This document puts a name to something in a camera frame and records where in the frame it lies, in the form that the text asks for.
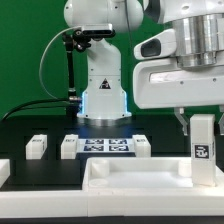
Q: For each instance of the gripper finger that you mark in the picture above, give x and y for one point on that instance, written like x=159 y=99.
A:
x=221 y=121
x=180 y=115

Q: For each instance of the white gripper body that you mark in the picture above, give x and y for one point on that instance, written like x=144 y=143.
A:
x=162 y=84

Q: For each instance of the white desk tabletop tray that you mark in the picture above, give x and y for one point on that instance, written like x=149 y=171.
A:
x=156 y=176

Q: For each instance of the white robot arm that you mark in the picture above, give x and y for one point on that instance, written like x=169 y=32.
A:
x=183 y=66

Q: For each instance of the AprilTag marker sheet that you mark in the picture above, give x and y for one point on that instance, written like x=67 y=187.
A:
x=99 y=145

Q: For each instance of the white left fence piece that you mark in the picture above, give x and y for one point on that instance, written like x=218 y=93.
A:
x=4 y=171

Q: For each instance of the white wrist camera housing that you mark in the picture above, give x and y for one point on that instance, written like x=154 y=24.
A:
x=161 y=45

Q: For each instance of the black camera on stand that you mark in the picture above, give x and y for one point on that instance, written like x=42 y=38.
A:
x=95 y=31

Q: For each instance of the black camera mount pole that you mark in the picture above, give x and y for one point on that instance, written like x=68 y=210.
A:
x=74 y=101

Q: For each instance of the white front fence wall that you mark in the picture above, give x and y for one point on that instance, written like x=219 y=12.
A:
x=45 y=204

